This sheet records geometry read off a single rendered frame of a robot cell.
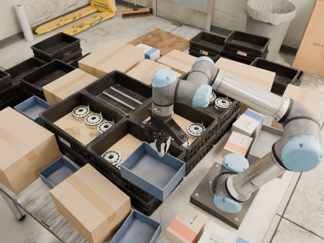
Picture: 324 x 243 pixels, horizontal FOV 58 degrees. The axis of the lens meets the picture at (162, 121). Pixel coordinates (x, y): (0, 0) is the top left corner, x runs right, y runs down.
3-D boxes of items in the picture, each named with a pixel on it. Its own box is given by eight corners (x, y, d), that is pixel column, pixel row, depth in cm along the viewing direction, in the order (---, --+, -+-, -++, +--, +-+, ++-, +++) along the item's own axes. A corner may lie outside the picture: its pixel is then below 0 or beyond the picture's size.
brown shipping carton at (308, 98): (281, 102, 207) (288, 83, 196) (315, 113, 199) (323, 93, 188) (270, 127, 188) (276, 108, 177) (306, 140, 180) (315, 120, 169)
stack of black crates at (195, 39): (229, 66, 346) (233, 39, 323) (217, 78, 328) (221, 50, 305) (199, 56, 363) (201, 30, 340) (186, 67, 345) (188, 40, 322)
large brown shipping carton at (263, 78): (268, 96, 212) (276, 73, 199) (255, 120, 193) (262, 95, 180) (217, 80, 228) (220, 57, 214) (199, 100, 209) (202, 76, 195)
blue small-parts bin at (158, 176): (185, 174, 115) (185, 163, 110) (163, 202, 106) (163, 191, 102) (144, 152, 124) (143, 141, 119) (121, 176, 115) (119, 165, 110)
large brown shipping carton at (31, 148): (62, 158, 169) (54, 133, 155) (17, 195, 151) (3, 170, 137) (19, 130, 186) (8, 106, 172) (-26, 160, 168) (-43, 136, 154)
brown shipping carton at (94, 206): (132, 216, 142) (130, 197, 131) (96, 250, 130) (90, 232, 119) (93, 182, 157) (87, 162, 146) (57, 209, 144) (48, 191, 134)
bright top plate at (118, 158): (125, 155, 150) (125, 155, 149) (112, 168, 144) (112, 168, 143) (110, 147, 154) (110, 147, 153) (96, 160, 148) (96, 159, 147)
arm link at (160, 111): (178, 100, 103) (164, 111, 97) (177, 111, 105) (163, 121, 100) (160, 92, 106) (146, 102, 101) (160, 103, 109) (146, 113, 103)
